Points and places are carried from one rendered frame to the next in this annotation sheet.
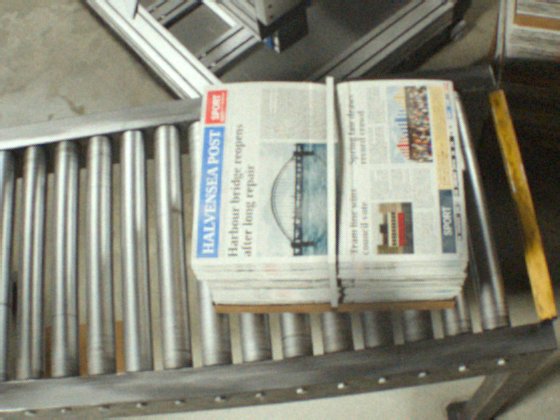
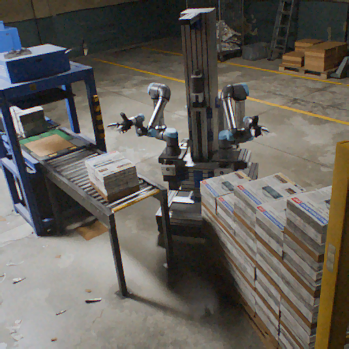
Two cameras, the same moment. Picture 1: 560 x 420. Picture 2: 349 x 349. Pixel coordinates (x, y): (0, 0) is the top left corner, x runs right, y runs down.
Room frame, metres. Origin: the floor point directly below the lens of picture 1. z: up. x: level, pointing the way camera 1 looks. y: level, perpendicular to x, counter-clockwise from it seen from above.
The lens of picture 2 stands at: (-1.08, -2.71, 2.46)
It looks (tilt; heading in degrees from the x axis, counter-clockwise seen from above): 28 degrees down; 49
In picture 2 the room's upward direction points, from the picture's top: 5 degrees counter-clockwise
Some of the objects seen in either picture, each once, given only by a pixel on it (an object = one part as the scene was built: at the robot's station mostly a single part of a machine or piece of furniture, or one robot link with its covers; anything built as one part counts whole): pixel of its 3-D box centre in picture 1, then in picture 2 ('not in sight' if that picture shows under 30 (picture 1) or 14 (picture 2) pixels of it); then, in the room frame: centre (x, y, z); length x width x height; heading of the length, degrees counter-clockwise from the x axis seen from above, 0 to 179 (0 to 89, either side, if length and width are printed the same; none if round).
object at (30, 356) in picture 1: (32, 260); (86, 169); (0.58, 0.46, 0.77); 0.47 x 0.05 x 0.05; 175
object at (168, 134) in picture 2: not in sight; (171, 135); (1.26, 0.00, 0.98); 0.13 x 0.12 x 0.14; 94
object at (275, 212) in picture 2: not in sight; (294, 210); (0.79, -1.59, 1.06); 0.37 x 0.28 x 0.01; 159
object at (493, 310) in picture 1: (473, 207); (133, 200); (0.52, -0.32, 0.77); 0.47 x 0.05 x 0.05; 175
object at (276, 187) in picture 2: not in sight; (269, 188); (0.91, -1.33, 1.06); 0.37 x 0.29 x 0.01; 158
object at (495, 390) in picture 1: (491, 394); (118, 261); (0.26, -0.36, 0.34); 0.06 x 0.06 x 0.68; 85
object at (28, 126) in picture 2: not in sight; (27, 119); (0.70, 1.84, 0.93); 0.38 x 0.30 x 0.26; 85
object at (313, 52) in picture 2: not in sight; (313, 57); (7.11, 1.96, 0.28); 1.20 x 0.83 x 0.57; 85
